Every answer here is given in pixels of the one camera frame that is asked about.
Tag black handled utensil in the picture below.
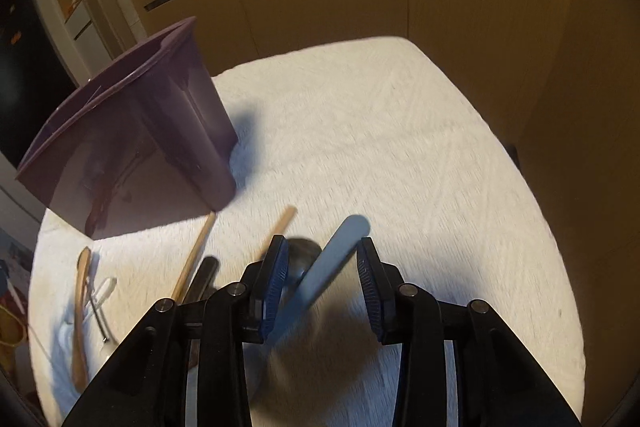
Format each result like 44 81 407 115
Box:
182 257 221 305

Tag white towel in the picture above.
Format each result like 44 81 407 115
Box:
27 36 586 427

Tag wooden chopstick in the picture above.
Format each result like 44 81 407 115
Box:
170 212 217 303
250 206 297 268

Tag wooden spoon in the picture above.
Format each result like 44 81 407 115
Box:
72 247 93 393

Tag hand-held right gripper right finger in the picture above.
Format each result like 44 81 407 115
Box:
355 237 583 427

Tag white plastic spoon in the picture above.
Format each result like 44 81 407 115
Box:
90 277 118 308

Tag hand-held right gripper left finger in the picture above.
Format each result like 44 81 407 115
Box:
60 234 291 427

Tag grey handled utensil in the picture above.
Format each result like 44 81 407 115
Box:
270 214 371 348

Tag white wall cabinet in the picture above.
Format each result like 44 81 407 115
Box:
25 0 108 72

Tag metal fork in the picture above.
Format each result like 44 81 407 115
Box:
87 282 113 343

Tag metal spoon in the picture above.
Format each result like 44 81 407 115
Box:
282 237 323 285

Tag purple utensil holder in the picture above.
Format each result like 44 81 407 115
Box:
15 17 238 240

